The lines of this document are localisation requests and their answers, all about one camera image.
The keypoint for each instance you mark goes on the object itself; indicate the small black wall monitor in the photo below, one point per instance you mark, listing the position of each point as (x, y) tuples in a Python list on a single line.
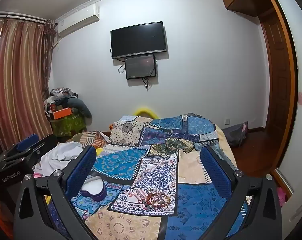
[(140, 66)]

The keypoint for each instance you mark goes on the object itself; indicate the red and gold bangle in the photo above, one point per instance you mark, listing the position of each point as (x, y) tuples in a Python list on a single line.
[(154, 204)]

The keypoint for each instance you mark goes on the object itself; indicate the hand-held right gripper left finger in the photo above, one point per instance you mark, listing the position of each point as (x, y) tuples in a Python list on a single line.
[(81, 170)]

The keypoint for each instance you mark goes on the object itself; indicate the green patterned cloth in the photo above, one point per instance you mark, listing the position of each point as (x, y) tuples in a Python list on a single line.
[(68, 127)]

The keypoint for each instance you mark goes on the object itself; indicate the white wall socket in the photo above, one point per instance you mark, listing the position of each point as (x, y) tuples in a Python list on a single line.
[(227, 121)]

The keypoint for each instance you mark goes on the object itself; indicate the white cloth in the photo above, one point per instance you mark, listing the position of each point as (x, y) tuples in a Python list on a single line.
[(58, 155)]

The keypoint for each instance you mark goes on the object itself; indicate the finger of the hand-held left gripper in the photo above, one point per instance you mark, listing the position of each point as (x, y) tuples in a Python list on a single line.
[(28, 140), (47, 143)]

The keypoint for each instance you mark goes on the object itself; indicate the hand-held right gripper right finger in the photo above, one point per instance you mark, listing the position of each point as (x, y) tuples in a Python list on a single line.
[(214, 165)]

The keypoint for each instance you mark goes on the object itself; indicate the pink slipper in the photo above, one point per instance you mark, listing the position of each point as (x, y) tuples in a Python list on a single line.
[(281, 196)]

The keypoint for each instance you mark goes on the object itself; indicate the black wall television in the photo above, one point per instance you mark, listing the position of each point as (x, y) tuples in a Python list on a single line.
[(138, 40)]

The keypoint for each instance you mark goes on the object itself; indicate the grey bag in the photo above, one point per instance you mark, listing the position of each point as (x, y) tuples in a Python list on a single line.
[(234, 135)]

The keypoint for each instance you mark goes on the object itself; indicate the pile of clothes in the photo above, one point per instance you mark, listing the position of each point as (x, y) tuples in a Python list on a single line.
[(66, 100)]

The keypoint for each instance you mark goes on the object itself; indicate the patchwork printed blanket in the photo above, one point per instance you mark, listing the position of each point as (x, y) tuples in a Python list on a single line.
[(161, 160)]

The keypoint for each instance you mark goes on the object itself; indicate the white air conditioner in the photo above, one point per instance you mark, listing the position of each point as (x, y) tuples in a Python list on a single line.
[(76, 21)]

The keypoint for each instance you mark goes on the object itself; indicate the striped red curtain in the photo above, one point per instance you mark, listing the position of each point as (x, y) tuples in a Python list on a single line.
[(18, 80)]

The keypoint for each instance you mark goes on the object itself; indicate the striped orange cloth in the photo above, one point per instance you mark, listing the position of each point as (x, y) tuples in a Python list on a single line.
[(91, 137)]

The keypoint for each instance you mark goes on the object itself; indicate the brown wooden door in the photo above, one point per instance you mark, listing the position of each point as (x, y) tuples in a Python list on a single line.
[(276, 80)]

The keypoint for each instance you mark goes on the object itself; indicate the orange box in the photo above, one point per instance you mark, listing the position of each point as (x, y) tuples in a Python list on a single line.
[(63, 113)]

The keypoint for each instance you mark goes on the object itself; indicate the purple heart-shaped box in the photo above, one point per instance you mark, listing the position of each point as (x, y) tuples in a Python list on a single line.
[(94, 192)]

